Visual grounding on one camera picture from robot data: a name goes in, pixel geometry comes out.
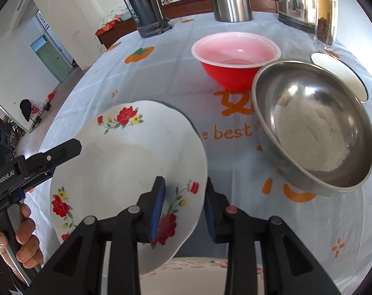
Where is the person's left hand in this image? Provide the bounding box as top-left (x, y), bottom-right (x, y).
top-left (0, 203), bottom-right (43, 271)

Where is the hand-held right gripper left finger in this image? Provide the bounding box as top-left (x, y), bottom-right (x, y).
top-left (26, 176), bottom-right (166, 295)

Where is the glass tea bottle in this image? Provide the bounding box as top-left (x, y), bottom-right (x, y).
top-left (313, 0), bottom-right (339, 50)

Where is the dark grey thermos bottle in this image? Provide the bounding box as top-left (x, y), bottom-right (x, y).
top-left (112, 0), bottom-right (173, 39)

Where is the stainless steel bowl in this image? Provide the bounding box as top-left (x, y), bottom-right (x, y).
top-left (251, 61), bottom-right (372, 193)

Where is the stainless steel electric kettle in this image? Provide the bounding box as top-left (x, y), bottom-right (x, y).
top-left (277, 0), bottom-right (320, 34)

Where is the green door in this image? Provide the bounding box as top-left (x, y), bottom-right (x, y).
top-left (31, 35), bottom-right (73, 83)

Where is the white plate with pink pattern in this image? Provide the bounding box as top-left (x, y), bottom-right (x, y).
top-left (141, 256), bottom-right (265, 295)

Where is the red plastic bowl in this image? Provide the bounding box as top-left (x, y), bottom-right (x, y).
top-left (191, 32), bottom-right (282, 91)

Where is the white plate with red flowers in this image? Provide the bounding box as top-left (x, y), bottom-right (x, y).
top-left (49, 100), bottom-right (209, 275)

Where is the light blue printed tablecloth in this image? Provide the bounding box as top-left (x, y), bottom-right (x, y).
top-left (29, 9), bottom-right (372, 295)

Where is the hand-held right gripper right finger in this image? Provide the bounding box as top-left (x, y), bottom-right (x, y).
top-left (203, 177), bottom-right (342, 295)

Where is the brown wooden cabinet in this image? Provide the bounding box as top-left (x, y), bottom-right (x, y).
top-left (95, 0), bottom-right (280, 50)

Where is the dark cloth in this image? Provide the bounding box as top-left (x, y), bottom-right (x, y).
top-left (19, 99), bottom-right (34, 123)

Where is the white enamel bowl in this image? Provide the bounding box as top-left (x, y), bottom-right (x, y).
top-left (310, 51), bottom-right (370, 103)

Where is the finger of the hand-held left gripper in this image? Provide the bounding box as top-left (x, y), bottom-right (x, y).
top-left (18, 138), bottom-right (82, 191)

